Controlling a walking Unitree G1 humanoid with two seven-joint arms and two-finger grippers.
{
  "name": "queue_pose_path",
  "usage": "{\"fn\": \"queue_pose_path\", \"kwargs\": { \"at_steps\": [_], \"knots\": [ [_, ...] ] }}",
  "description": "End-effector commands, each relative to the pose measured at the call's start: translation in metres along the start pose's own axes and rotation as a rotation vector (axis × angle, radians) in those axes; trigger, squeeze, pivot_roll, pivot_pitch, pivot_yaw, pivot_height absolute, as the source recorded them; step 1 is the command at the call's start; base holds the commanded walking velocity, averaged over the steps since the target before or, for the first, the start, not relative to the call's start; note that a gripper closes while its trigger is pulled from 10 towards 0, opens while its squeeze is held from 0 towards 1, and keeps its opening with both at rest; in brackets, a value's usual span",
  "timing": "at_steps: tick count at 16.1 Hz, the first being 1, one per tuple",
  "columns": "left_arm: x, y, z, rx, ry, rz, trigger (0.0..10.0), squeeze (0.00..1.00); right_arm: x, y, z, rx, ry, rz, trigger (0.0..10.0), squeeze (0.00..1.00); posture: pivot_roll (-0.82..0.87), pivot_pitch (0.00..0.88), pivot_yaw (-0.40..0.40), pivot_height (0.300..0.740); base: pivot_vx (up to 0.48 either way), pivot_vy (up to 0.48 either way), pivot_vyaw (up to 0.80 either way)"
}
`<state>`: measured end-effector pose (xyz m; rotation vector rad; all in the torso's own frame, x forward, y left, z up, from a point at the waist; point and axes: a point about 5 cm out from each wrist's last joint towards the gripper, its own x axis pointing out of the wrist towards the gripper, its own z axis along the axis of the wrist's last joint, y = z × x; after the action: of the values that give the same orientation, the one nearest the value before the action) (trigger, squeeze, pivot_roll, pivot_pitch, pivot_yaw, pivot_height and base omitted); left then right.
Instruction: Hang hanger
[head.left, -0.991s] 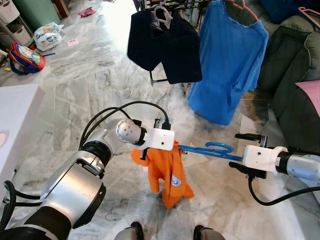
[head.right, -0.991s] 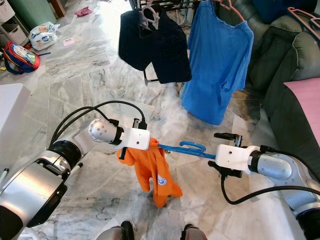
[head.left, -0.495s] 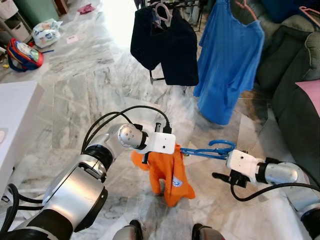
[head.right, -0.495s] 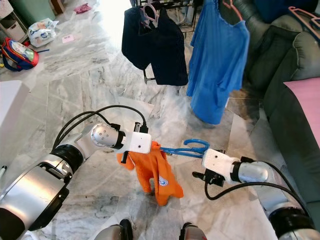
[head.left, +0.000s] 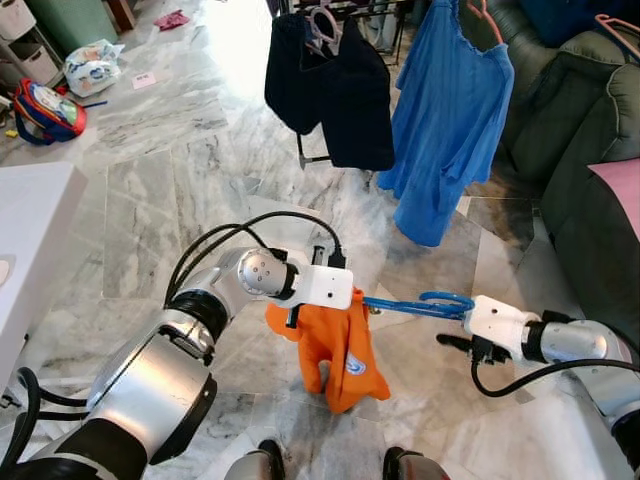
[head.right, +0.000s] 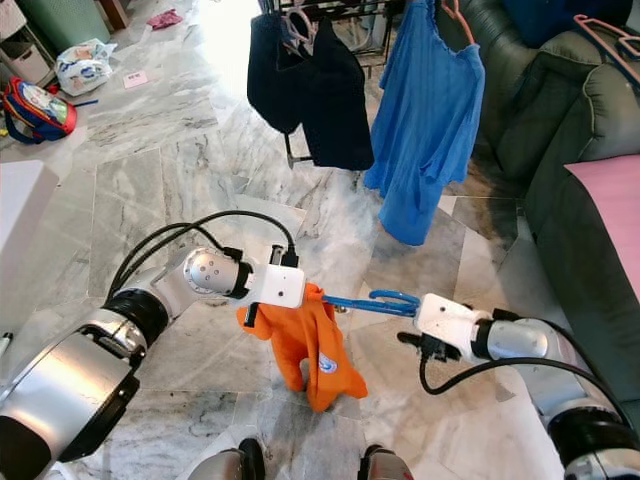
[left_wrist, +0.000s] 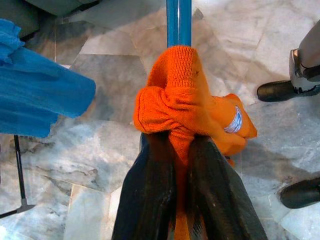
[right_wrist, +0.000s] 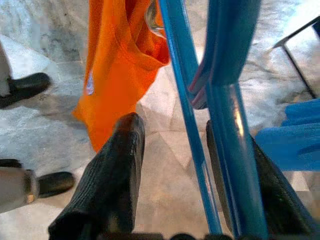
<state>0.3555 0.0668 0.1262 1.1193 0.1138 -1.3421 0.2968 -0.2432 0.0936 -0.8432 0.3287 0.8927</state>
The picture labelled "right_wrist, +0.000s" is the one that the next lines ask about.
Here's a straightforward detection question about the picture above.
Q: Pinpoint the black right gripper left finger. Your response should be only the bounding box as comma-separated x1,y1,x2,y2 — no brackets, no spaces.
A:
47,112,146,240

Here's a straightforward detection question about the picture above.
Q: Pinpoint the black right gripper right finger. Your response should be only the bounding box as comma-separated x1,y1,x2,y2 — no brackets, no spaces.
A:
205,119,317,238

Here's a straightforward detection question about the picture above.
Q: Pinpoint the orange shirt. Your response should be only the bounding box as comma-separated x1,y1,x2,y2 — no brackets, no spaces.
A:
72,0,171,153

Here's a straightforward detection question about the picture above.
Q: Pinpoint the blue plastic hanger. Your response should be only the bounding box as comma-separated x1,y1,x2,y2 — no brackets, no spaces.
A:
158,0,270,240

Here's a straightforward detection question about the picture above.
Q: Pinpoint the blue t-shirt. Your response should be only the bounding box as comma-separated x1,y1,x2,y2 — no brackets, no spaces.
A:
254,98,320,172

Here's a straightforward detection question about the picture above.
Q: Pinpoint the black metal drying rack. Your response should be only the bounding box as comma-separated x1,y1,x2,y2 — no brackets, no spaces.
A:
272,16,320,98

